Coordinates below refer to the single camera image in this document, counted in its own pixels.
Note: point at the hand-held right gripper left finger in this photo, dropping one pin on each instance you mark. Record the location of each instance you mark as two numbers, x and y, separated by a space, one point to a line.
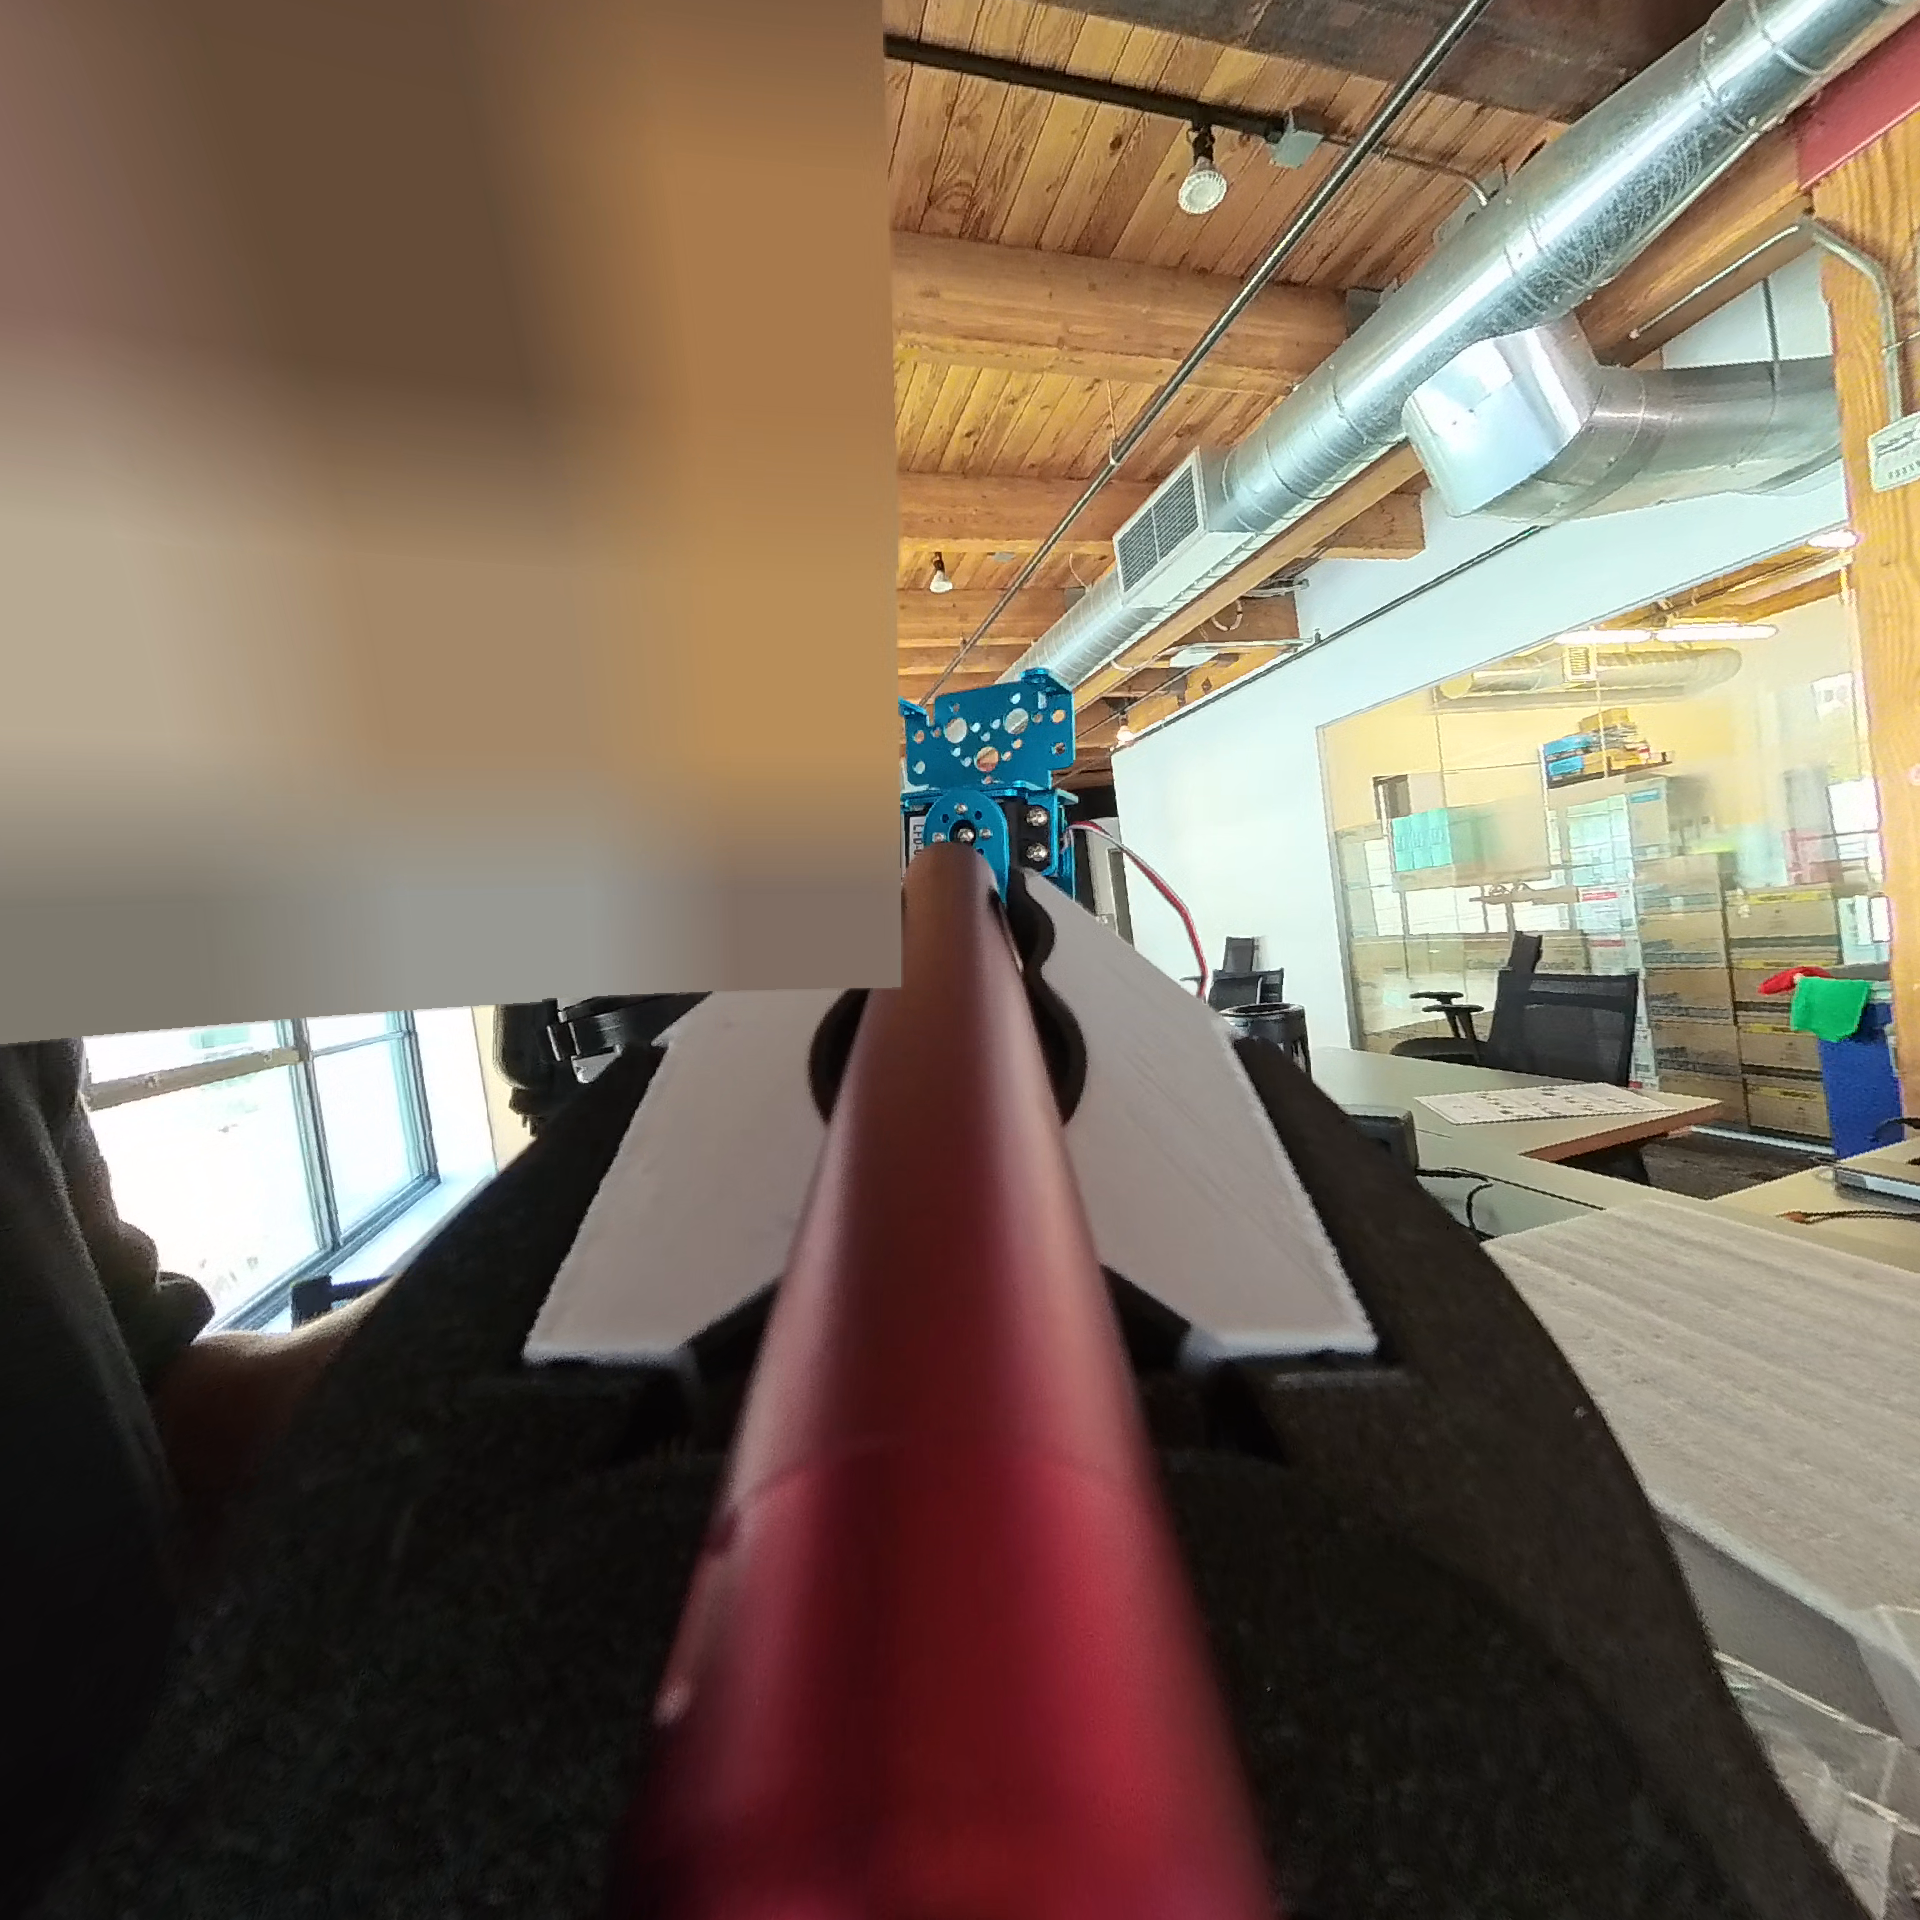
674 1199

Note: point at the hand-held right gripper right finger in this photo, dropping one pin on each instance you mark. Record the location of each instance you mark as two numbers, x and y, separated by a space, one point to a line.
1199 1184

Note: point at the red electric screwdriver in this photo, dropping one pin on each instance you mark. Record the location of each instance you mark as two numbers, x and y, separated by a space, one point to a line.
930 1423

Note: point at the blue toy robot arm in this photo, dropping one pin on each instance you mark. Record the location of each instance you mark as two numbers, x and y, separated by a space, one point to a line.
990 751

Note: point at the person's left forearm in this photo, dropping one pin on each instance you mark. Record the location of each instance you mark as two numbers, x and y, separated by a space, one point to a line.
254 1378

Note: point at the light grey desk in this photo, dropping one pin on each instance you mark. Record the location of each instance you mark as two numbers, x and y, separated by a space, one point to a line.
1500 1155

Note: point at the black slotted cylinder holder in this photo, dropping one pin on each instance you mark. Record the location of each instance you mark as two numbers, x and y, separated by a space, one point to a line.
1268 1037

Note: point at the black office chair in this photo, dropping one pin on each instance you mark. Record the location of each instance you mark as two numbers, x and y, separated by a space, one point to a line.
1558 1021
1244 975

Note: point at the printed paper sheet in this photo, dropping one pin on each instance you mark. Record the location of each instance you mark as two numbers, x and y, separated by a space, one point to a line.
1558 1104

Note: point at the glass office partition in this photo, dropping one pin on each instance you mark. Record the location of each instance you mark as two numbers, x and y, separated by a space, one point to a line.
1590 841

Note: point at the white foam sheet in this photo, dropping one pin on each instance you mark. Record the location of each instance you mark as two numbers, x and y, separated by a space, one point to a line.
1725 1350

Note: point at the green cloth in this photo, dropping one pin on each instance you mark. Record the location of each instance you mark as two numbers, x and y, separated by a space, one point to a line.
1830 1003

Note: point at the blue plastic bin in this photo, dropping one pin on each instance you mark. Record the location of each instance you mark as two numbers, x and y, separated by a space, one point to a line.
1861 1081

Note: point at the person's dark clothing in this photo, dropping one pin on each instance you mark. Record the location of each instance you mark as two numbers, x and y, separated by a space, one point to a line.
75 1499

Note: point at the thin metal ceiling pipe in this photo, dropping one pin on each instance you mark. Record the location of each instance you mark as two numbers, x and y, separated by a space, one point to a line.
1199 329

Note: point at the clear plastic sheet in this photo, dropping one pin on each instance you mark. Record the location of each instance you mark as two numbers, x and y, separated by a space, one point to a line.
1830 1771

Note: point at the black lighting track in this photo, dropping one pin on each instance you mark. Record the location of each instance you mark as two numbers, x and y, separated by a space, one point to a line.
1081 83

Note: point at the wooden support post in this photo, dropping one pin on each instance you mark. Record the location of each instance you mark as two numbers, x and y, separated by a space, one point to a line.
1876 673

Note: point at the large silver duct branch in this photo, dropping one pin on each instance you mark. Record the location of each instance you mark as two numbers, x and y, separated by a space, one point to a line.
1619 420

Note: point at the silver spiral ventilation duct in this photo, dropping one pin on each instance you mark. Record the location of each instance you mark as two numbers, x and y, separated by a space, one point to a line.
1500 255

